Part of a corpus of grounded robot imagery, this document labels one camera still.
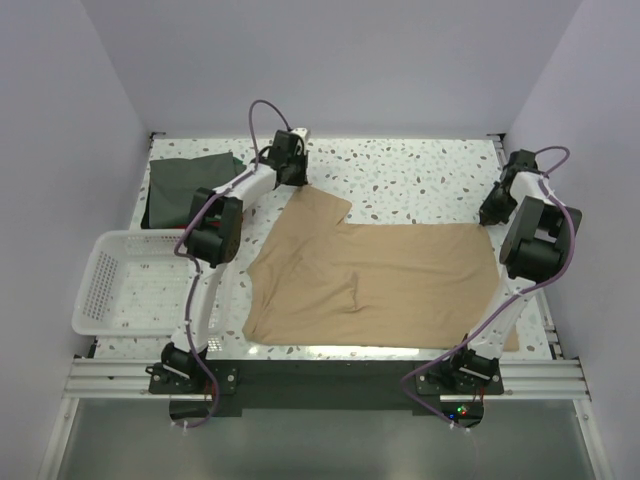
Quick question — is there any beige t-shirt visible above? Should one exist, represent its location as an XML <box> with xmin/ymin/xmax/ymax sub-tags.
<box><xmin>243</xmin><ymin>187</ymin><xmax>499</xmax><ymax>349</ymax></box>

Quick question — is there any aluminium frame rail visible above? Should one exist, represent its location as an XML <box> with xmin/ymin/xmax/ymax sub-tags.
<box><xmin>38</xmin><ymin>357</ymin><xmax>596</xmax><ymax>479</ymax></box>

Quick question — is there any folded grey t-shirt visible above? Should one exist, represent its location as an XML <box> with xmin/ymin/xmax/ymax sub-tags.
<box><xmin>140</xmin><ymin>152</ymin><xmax>246</xmax><ymax>229</ymax></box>

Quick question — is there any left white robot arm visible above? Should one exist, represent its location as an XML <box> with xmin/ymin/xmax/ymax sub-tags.
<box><xmin>146</xmin><ymin>127</ymin><xmax>310</xmax><ymax>395</ymax></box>

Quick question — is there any folded green t-shirt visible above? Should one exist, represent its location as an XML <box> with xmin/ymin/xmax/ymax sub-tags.
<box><xmin>233</xmin><ymin>157</ymin><xmax>246</xmax><ymax>169</ymax></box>

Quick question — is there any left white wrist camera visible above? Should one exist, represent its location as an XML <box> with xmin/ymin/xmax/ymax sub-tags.
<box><xmin>291</xmin><ymin>127</ymin><xmax>311</xmax><ymax>152</ymax></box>

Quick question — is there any white plastic basket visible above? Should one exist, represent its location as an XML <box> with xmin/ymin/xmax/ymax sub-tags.
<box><xmin>72</xmin><ymin>230</ymin><xmax>226</xmax><ymax>345</ymax></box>

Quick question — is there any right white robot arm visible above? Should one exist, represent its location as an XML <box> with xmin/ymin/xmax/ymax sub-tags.
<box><xmin>416</xmin><ymin>149</ymin><xmax>583</xmax><ymax>395</ymax></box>

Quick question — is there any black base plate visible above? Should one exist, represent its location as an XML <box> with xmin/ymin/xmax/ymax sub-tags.
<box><xmin>146</xmin><ymin>360</ymin><xmax>505</xmax><ymax>427</ymax></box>

